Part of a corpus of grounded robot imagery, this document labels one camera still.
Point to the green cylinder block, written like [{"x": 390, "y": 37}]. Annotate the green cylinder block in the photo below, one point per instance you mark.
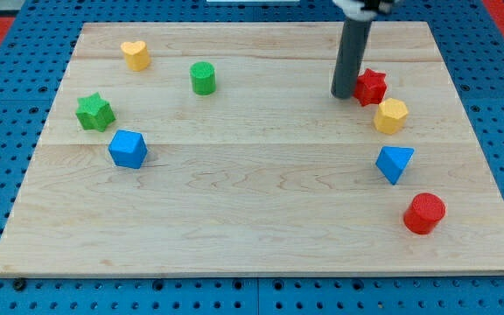
[{"x": 203, "y": 78}]

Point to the green star block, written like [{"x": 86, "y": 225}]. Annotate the green star block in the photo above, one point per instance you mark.
[{"x": 94, "y": 113}]

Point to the red star block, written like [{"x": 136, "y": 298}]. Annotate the red star block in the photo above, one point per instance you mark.
[{"x": 370, "y": 87}]

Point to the blue triangle block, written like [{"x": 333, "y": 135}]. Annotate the blue triangle block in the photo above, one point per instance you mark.
[{"x": 392, "y": 161}]

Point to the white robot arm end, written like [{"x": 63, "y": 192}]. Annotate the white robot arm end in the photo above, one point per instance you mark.
[{"x": 366, "y": 10}]

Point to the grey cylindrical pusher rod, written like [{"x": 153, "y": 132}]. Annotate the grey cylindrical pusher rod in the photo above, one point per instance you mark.
[{"x": 352, "y": 46}]

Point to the wooden board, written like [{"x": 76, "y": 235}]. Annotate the wooden board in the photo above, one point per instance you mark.
[{"x": 269, "y": 176}]

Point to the yellow heart block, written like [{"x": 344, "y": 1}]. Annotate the yellow heart block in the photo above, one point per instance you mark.
[{"x": 136, "y": 55}]

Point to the red cylinder block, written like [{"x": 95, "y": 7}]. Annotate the red cylinder block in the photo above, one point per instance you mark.
[{"x": 425, "y": 211}]

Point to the yellow hexagon block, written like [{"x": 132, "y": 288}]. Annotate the yellow hexagon block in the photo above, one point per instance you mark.
[{"x": 390, "y": 116}]

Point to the blue cube block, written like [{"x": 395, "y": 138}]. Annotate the blue cube block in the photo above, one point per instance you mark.
[{"x": 128, "y": 149}]

